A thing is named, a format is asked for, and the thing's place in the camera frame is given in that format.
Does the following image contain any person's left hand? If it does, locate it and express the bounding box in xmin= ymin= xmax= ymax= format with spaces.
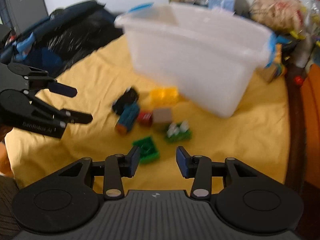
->
xmin=0 ymin=125 xmax=14 ymax=178

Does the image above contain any green white flower brick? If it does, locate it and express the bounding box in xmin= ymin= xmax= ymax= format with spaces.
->
xmin=164 ymin=120 xmax=192 ymax=143

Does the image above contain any green duplo brick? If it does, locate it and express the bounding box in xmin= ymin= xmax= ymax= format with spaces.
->
xmin=132 ymin=136 xmax=160 ymax=164

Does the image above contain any yellow duplo brick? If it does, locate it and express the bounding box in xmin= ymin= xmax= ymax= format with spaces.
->
xmin=150 ymin=87 xmax=179 ymax=107

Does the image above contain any red toy block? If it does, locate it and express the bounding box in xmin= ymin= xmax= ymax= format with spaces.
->
xmin=137 ymin=111 xmax=153 ymax=127

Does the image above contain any grey laptop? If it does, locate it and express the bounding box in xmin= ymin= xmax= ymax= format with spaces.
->
xmin=5 ymin=0 xmax=48 ymax=34

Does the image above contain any dark blue black bag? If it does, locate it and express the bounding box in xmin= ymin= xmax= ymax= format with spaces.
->
xmin=1 ymin=0 xmax=123 ymax=77

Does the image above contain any orange box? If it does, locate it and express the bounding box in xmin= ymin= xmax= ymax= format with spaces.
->
xmin=300 ymin=64 xmax=319 ymax=188

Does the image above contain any yellow cloth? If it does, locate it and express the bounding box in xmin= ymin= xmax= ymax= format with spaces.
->
xmin=5 ymin=36 xmax=290 ymax=190

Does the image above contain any rainbow wooden stacking toy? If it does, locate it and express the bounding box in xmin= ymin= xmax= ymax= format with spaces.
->
xmin=257 ymin=43 xmax=286 ymax=83

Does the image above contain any white black toy police car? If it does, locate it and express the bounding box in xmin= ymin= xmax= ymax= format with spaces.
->
xmin=112 ymin=87 xmax=139 ymax=115

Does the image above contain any small red ball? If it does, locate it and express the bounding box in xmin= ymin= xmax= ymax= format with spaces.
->
xmin=293 ymin=76 xmax=304 ymax=87

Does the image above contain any teal cylinder toy orange end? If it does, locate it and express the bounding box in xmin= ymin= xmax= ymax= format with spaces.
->
xmin=115 ymin=102 xmax=140 ymax=135

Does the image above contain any tan wooden cube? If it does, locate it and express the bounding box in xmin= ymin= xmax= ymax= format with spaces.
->
xmin=152 ymin=107 xmax=173 ymax=129

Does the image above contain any clear bag of crackers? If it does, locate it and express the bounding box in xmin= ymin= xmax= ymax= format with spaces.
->
xmin=250 ymin=0 xmax=307 ymax=33

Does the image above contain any translucent white plastic bin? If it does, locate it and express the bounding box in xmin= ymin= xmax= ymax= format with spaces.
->
xmin=114 ymin=3 xmax=275 ymax=118

